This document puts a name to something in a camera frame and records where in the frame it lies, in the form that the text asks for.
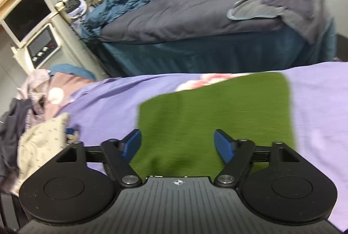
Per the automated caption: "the plaid garment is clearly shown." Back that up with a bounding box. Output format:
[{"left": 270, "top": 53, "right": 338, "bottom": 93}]
[{"left": 16, "top": 69, "right": 52, "bottom": 126}]

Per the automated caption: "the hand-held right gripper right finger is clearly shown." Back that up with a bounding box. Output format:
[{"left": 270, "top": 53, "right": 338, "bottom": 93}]
[{"left": 213, "top": 129, "right": 301, "bottom": 188}]

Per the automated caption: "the dark grey bed blanket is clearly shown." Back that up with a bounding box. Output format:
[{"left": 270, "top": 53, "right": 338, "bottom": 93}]
[{"left": 99, "top": 0, "right": 289, "bottom": 43}]

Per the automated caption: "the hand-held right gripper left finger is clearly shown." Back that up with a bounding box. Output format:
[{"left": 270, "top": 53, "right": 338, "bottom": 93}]
[{"left": 56, "top": 129, "right": 143, "bottom": 188}]

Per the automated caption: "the beige patterned garment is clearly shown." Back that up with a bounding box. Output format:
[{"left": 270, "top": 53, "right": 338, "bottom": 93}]
[{"left": 16, "top": 113, "right": 71, "bottom": 188}]

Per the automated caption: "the blue bed skirt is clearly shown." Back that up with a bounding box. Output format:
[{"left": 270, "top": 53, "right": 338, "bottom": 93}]
[{"left": 82, "top": 17, "right": 338, "bottom": 77}]

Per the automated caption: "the white machine with control panel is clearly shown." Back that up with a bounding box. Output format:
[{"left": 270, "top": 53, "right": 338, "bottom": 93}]
[{"left": 11, "top": 12, "right": 97, "bottom": 79}]

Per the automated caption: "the blue cloth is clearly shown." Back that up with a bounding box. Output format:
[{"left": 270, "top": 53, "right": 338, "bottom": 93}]
[{"left": 49, "top": 64, "right": 96, "bottom": 81}]

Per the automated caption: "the purple bed sheet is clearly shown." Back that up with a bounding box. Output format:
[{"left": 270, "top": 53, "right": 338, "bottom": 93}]
[{"left": 58, "top": 61, "right": 348, "bottom": 232}]

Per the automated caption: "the white monitor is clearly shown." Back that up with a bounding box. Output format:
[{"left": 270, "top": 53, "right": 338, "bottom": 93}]
[{"left": 0, "top": 0, "right": 57, "bottom": 48}]

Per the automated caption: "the dark grey garment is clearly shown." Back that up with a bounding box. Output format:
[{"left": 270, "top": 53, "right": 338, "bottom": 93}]
[{"left": 0, "top": 98, "right": 30, "bottom": 179}]

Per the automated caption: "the green knit cardigan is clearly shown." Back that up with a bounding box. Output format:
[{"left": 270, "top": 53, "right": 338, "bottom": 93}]
[{"left": 130, "top": 72, "right": 297, "bottom": 177}]

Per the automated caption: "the pink garment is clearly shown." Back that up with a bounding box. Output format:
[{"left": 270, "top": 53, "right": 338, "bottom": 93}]
[{"left": 43, "top": 72, "right": 95, "bottom": 118}]

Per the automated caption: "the white round device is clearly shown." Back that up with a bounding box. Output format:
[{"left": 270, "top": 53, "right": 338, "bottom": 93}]
[{"left": 56, "top": 0, "right": 89, "bottom": 23}]

